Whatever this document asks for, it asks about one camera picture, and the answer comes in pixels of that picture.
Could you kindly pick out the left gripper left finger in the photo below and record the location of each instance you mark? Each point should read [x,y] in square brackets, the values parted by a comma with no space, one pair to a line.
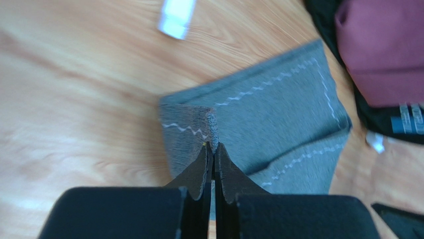
[178,210]

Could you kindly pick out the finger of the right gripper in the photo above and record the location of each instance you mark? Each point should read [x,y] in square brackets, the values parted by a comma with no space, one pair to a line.
[404,224]

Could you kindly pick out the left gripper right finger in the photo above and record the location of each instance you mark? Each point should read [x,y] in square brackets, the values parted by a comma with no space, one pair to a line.
[246,211]

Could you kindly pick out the grey cloth napkin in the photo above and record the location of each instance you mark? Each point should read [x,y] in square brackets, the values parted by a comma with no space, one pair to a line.
[280,121]

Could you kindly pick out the white rack foot right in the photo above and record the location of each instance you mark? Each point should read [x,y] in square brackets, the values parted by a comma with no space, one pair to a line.
[376,141]

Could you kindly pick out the black t-shirt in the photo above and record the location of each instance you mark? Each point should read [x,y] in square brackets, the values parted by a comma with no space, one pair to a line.
[386,121]

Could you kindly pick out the maroon tank top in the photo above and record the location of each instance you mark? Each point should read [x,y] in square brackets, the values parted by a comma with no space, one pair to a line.
[381,43]

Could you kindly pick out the white rack base foot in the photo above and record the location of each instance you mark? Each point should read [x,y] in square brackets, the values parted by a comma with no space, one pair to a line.
[175,18]

